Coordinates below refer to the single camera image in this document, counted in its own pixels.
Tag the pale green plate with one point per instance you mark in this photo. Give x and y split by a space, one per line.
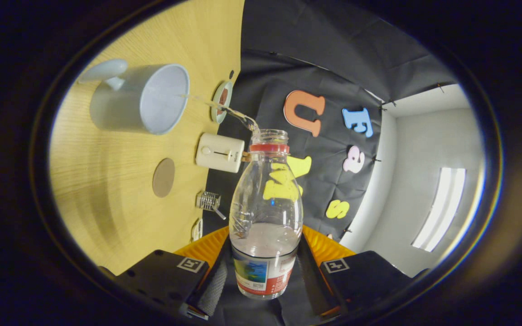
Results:
216 114

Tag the wooden table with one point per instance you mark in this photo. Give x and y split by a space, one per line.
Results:
107 190

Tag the black backdrop cloth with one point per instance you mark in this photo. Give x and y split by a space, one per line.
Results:
333 68

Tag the brown toast slice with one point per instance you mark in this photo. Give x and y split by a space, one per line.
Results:
246 157

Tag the long ceiling light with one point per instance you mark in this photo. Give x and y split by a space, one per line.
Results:
440 208

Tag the round brown coaster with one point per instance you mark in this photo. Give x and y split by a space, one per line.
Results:
163 177

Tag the clear plastic juice bottle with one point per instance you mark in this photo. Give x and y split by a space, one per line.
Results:
265 253

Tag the white snack tray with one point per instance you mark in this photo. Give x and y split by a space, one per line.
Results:
196 231

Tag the brown cookie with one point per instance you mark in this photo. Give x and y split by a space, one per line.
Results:
223 95

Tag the white toaster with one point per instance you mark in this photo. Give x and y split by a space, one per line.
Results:
218 151

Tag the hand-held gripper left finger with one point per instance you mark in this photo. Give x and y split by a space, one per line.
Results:
213 285

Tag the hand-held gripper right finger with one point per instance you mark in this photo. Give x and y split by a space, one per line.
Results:
313 280

